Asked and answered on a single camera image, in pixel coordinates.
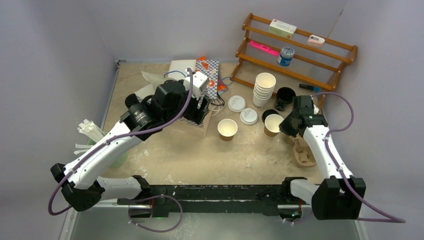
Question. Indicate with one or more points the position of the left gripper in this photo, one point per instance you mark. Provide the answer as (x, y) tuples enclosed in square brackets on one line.
[(195, 115)]

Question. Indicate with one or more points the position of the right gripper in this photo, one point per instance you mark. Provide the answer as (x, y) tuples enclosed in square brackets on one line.
[(284, 127)]

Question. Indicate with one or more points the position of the brown paper cup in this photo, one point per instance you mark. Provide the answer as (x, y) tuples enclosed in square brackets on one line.
[(271, 125), (227, 128)]

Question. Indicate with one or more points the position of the checkered paper bag blue handles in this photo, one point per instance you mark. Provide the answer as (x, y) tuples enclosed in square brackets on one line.
[(181, 125)]

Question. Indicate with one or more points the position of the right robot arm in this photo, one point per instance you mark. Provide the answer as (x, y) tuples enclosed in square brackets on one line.
[(338, 196)]

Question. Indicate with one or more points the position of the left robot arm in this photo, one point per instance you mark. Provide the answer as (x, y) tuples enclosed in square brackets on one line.
[(80, 181)]

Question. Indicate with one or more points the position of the dark paper cup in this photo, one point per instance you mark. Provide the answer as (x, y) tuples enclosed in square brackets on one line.
[(283, 98)]

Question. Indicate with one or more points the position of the black blue marker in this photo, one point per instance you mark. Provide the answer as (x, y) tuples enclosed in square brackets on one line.
[(309, 87)]

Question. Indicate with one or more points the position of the white cup lid far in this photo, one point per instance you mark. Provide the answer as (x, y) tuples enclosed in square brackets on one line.
[(236, 103)]

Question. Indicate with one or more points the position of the white cup lid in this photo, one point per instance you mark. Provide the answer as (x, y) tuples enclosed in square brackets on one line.
[(236, 103), (249, 116)]

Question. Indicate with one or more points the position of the black lids by cups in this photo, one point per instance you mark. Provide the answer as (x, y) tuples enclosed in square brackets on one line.
[(268, 113)]

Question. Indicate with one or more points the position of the stack of pulp carriers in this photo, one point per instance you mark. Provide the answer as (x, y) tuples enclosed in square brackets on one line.
[(303, 156)]

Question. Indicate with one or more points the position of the white cup lid near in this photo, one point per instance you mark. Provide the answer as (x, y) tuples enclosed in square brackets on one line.
[(249, 116)]

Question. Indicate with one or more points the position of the stack of white paper cups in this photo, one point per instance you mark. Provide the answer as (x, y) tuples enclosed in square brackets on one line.
[(263, 89)]

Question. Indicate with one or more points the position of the blue white jar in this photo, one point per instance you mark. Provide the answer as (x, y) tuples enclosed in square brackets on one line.
[(285, 56)]

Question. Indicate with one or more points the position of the wooden shelf rack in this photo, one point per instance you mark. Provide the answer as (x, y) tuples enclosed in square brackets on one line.
[(319, 67)]

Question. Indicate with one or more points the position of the stack of black lids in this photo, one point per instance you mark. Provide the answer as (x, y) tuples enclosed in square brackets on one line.
[(131, 100)]

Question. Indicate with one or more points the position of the white pink small device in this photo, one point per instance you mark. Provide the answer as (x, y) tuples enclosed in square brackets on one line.
[(315, 41)]

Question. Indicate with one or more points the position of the pink highlighter pen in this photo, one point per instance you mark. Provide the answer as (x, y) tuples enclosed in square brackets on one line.
[(264, 48)]

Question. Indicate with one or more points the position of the white green box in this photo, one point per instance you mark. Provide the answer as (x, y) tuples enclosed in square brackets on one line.
[(282, 29)]

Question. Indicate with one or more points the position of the wrapped white straws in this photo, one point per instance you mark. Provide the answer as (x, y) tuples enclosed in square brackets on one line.
[(90, 130)]

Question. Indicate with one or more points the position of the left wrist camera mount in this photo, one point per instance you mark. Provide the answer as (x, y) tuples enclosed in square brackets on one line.
[(200, 83)]

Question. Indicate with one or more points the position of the black aluminium base frame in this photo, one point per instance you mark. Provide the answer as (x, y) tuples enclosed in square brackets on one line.
[(268, 200)]

